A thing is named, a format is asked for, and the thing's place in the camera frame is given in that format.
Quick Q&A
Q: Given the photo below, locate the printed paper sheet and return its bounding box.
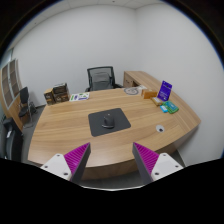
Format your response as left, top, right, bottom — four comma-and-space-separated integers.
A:
69, 92, 91, 102

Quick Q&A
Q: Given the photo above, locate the wooden side desk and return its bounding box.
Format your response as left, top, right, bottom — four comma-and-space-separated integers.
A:
122, 70, 161, 91

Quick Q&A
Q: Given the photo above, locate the black printed cardboard box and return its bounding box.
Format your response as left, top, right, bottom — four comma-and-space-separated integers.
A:
52, 82, 69, 96

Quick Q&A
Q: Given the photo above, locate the tall brown cardboard box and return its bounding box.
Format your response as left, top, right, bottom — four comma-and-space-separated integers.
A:
43, 87, 56, 106

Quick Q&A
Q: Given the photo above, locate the wooden shelf unit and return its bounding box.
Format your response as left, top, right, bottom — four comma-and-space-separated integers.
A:
0, 58, 26, 133

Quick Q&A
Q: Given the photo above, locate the flat green box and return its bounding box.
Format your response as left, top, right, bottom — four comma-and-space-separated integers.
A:
164, 100, 180, 115

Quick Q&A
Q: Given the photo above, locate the round grey paper disc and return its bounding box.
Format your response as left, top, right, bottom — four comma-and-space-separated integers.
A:
123, 86, 144, 96

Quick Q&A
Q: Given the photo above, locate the black visitor chair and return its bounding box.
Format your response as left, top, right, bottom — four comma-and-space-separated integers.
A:
18, 86, 38, 129

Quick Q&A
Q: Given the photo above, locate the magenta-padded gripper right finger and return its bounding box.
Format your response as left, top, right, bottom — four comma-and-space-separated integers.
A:
132, 142, 184, 185

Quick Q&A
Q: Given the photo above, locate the small orange box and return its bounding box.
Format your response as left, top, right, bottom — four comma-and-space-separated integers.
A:
141, 89, 159, 100

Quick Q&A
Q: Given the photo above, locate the purple sign card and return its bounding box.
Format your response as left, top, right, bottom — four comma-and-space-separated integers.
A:
156, 80, 173, 102

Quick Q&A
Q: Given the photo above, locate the dark grey mouse pad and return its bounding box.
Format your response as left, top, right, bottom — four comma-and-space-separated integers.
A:
87, 107, 132, 138

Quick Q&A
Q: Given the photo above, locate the black mesh office chair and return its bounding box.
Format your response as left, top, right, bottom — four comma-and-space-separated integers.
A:
84, 65, 124, 93

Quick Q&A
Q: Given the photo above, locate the long yellow box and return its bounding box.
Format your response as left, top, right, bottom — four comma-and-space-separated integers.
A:
150, 96, 165, 107

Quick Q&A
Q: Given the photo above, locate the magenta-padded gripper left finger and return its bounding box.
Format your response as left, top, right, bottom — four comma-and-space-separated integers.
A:
40, 142, 92, 185

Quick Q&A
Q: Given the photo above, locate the black computer mouse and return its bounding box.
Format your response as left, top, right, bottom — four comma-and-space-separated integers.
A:
101, 113, 116, 130

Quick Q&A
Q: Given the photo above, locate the wide brown cardboard box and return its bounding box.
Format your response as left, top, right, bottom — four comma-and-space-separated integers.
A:
53, 91, 71, 104

